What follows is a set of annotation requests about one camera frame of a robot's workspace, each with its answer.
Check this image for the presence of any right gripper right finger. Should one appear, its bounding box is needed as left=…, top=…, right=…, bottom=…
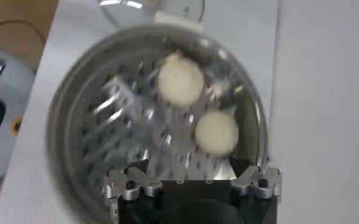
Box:
left=229, top=156, right=283, bottom=200

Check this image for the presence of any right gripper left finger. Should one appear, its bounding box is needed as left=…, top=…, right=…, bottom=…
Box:
left=101, top=158, right=164, bottom=201

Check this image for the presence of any white steamed baozi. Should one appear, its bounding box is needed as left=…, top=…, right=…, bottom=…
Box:
left=194, top=111, right=240, bottom=156
left=157, top=53, right=205, bottom=107

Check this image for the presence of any glass lid cream handle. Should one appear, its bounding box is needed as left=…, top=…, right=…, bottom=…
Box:
left=98, top=0, right=206, bottom=30

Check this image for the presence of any perforated steel steamer basket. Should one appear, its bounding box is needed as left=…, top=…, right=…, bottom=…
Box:
left=46, top=24, right=270, bottom=224

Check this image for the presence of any grey-white robot torso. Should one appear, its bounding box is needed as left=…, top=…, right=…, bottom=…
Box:
left=0, top=45, right=37, bottom=187

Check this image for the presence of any thin black floor cable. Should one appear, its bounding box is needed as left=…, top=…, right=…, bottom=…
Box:
left=0, top=19, right=46, bottom=43

